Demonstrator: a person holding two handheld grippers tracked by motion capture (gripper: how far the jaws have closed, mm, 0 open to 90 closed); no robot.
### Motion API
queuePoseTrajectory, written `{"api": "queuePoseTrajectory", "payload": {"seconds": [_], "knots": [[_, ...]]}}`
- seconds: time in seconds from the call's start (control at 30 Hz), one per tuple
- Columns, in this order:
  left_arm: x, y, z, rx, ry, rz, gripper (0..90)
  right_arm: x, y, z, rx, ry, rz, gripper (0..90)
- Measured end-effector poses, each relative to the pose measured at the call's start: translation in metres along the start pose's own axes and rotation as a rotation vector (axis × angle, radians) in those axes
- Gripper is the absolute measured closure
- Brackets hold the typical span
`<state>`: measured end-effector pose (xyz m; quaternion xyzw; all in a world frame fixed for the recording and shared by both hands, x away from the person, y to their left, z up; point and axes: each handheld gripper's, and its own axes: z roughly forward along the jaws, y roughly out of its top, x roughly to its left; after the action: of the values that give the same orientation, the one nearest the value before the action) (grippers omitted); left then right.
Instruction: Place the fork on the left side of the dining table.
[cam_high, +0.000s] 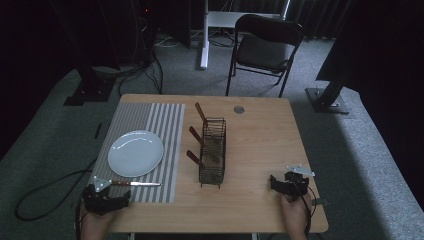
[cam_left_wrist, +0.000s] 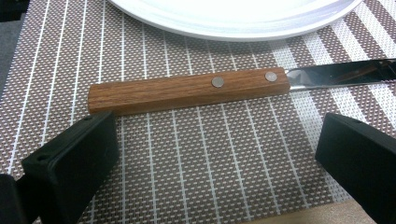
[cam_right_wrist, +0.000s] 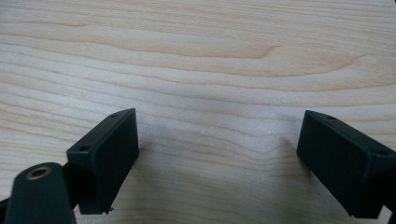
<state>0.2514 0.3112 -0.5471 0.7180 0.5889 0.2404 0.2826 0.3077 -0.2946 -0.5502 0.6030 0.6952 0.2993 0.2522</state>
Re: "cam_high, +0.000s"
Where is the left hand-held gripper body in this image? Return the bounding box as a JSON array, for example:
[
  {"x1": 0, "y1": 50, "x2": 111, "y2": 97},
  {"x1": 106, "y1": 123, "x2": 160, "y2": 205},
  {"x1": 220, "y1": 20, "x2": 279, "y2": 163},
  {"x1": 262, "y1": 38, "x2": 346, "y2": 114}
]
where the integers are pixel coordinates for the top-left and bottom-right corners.
[{"x1": 82, "y1": 175, "x2": 125, "y2": 216}]

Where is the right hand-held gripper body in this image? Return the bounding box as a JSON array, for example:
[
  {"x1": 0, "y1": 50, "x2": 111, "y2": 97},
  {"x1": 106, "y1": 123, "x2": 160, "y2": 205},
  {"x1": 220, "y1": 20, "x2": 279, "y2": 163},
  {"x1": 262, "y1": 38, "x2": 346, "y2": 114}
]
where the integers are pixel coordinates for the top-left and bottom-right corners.
[{"x1": 282, "y1": 163, "x2": 316, "y2": 203}]

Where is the wooden-handled table knife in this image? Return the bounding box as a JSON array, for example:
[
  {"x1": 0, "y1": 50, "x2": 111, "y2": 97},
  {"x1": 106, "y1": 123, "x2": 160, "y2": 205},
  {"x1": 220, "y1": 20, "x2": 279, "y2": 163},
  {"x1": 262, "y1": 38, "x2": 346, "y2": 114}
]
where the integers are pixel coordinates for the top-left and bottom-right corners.
[{"x1": 111, "y1": 180, "x2": 163, "y2": 188}]

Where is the black wire cutlery basket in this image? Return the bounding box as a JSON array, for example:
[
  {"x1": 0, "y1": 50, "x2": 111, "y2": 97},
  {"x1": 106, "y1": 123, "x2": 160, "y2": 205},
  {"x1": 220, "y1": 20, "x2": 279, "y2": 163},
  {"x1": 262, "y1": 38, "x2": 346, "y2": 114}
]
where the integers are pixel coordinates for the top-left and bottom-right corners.
[{"x1": 198, "y1": 116, "x2": 228, "y2": 189}]

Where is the person's left hand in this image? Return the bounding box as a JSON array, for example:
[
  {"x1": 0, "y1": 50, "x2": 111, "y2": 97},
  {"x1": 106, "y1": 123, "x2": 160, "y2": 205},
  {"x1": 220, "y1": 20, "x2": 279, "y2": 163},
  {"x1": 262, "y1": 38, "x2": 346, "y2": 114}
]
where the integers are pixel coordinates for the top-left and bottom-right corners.
[{"x1": 79, "y1": 203, "x2": 118, "y2": 236}]

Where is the person's right hand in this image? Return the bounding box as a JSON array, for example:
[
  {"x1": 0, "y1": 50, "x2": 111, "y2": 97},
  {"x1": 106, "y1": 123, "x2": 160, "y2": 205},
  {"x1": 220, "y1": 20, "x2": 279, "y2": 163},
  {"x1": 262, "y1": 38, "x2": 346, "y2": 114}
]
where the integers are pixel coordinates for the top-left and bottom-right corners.
[{"x1": 279, "y1": 193, "x2": 313, "y2": 234}]

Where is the white round plate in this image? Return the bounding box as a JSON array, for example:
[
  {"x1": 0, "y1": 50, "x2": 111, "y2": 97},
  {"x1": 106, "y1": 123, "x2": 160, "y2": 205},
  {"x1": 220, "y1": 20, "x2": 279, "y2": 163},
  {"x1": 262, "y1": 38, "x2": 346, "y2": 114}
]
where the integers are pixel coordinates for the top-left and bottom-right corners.
[{"x1": 106, "y1": 129, "x2": 165, "y2": 179}]

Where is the grey striped placemat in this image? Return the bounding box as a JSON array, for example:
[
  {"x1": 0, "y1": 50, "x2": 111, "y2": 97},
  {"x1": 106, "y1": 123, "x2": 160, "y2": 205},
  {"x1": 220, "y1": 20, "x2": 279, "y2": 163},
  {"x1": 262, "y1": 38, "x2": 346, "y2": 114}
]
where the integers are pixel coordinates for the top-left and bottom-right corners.
[{"x1": 87, "y1": 102, "x2": 186, "y2": 204}]

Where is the black folding chair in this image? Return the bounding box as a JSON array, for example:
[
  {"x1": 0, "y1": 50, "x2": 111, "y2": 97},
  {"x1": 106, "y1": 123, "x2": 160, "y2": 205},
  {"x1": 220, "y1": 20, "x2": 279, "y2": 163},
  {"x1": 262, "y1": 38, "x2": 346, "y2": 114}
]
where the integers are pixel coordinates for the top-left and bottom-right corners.
[{"x1": 225, "y1": 13, "x2": 305, "y2": 99}]

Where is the dark curtain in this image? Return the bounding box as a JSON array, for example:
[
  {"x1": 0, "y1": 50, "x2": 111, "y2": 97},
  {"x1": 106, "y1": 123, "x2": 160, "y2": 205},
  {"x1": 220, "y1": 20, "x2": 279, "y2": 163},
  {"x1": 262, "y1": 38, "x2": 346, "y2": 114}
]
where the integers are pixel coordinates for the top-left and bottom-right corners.
[{"x1": 315, "y1": 0, "x2": 424, "y2": 211}]

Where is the dark equipment rack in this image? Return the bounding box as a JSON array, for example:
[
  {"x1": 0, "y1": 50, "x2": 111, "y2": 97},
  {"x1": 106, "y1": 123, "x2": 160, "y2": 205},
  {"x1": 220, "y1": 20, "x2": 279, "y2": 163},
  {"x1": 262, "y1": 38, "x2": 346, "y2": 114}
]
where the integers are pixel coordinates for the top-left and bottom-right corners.
[{"x1": 130, "y1": 0, "x2": 193, "y2": 65}]

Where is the left hand-held gripper cable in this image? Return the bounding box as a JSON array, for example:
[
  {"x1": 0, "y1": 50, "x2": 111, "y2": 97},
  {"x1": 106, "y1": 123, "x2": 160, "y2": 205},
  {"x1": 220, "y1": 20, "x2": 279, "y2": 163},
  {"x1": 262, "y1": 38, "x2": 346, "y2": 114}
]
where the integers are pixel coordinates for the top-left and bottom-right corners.
[{"x1": 74, "y1": 196, "x2": 88, "y2": 240}]

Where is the hand-held gripper cable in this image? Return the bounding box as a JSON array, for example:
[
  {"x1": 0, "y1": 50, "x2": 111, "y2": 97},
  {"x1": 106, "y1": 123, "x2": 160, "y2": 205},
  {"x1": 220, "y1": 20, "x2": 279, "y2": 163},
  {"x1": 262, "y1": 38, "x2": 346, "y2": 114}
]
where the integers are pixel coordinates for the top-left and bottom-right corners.
[
  {"x1": 74, "y1": 196, "x2": 88, "y2": 240},
  {"x1": 298, "y1": 185, "x2": 317, "y2": 240}
]

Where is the right hand-held gripper cable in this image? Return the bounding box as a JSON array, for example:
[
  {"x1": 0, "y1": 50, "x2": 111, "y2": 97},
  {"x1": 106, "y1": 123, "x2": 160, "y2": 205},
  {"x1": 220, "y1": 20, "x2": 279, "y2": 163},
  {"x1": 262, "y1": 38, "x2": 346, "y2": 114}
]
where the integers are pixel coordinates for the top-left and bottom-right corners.
[{"x1": 298, "y1": 185, "x2": 317, "y2": 240}]

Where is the thick black floor cable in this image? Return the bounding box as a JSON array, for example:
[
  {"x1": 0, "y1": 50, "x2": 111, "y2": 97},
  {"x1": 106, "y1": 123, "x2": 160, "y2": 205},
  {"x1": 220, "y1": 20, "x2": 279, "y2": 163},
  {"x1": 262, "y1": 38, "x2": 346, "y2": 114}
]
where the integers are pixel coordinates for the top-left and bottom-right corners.
[{"x1": 13, "y1": 157, "x2": 98, "y2": 222}]

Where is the wooden-handled utensil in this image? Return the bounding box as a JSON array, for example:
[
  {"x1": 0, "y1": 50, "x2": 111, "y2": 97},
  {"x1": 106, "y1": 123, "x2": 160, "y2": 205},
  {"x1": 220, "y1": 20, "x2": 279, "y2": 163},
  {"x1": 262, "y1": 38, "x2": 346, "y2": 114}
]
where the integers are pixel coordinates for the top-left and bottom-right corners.
[
  {"x1": 194, "y1": 102, "x2": 222, "y2": 145},
  {"x1": 185, "y1": 149, "x2": 207, "y2": 170},
  {"x1": 188, "y1": 125, "x2": 222, "y2": 164}
]

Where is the black stand with base plate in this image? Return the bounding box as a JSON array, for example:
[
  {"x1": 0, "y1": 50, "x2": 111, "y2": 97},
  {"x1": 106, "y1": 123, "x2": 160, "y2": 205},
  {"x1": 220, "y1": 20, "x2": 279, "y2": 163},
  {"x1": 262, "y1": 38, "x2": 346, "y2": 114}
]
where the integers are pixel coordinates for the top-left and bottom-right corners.
[
  {"x1": 49, "y1": 0, "x2": 116, "y2": 107},
  {"x1": 305, "y1": 66, "x2": 351, "y2": 116}
]

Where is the bundle of black floor cables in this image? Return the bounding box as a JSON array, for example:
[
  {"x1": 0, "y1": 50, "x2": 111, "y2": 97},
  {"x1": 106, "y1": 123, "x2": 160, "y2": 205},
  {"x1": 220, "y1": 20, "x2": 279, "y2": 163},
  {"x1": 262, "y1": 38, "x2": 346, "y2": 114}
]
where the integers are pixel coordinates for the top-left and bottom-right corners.
[{"x1": 96, "y1": 49, "x2": 165, "y2": 96}]

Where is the white desk frame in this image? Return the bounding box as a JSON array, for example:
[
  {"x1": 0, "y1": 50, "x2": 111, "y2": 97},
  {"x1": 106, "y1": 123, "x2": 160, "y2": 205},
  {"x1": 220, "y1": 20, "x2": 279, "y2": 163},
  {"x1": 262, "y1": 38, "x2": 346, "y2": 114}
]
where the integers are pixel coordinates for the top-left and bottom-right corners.
[{"x1": 199, "y1": 0, "x2": 292, "y2": 71}]

